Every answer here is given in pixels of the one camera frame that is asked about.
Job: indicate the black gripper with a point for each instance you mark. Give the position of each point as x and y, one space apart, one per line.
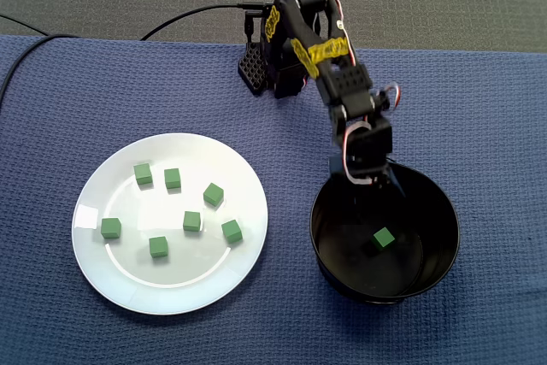
371 167

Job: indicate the green cube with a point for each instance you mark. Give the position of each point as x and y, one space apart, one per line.
172 178
213 194
383 237
142 174
232 231
192 221
111 228
158 247

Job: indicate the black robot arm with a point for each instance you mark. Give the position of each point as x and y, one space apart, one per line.
354 98

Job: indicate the white round plate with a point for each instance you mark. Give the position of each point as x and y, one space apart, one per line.
171 288

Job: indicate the black metal bucket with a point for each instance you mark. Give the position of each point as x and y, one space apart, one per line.
427 219

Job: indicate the black table clamp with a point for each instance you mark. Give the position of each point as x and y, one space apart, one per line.
248 27

